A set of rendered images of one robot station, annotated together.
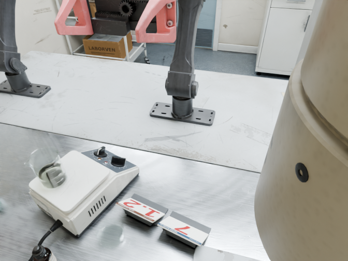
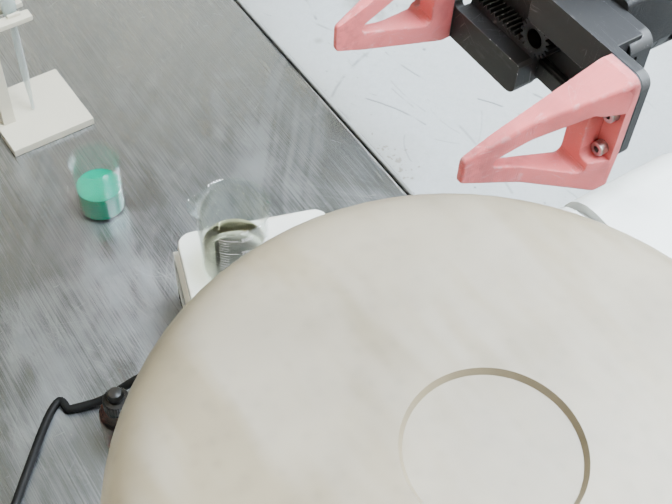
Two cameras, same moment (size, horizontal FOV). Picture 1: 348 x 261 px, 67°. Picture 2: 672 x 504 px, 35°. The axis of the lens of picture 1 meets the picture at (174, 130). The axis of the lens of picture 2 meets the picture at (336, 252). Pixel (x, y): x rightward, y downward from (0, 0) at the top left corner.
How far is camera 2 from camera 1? 0.26 m
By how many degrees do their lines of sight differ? 27
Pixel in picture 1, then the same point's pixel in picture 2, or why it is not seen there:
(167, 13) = (602, 125)
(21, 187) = (176, 214)
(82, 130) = (400, 144)
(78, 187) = not seen: hidden behind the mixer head
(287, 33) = not seen: outside the picture
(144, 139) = not seen: hidden behind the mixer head
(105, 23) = (479, 37)
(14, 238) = (98, 328)
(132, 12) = (545, 55)
